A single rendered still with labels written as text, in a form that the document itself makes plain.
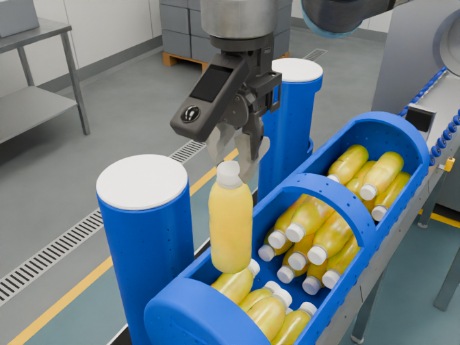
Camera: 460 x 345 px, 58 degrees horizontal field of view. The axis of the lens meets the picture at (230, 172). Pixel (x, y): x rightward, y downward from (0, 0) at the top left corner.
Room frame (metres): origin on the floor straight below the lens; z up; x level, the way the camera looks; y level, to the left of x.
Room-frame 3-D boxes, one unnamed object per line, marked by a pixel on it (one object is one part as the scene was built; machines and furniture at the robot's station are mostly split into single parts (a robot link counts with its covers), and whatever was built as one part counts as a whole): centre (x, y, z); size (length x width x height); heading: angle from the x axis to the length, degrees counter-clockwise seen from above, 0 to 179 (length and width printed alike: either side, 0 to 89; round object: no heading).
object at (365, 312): (1.15, -0.61, 0.31); 0.06 x 0.06 x 0.63; 52
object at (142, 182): (1.04, 0.27, 1.03); 0.28 x 0.28 x 0.01
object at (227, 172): (0.50, 0.00, 1.45); 0.04 x 0.04 x 0.02
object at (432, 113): (1.42, -0.72, 1.00); 0.10 x 0.04 x 0.15; 52
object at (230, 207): (0.50, 0.00, 1.35); 0.07 x 0.07 x 0.19
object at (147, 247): (1.04, 0.27, 0.59); 0.28 x 0.28 x 0.88
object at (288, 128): (1.92, -0.31, 0.59); 0.28 x 0.28 x 0.88
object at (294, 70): (1.92, -0.31, 1.03); 0.28 x 0.28 x 0.01
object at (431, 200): (1.93, -1.21, 0.31); 0.06 x 0.06 x 0.63; 52
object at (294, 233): (0.68, -0.14, 1.15); 0.04 x 0.02 x 0.04; 52
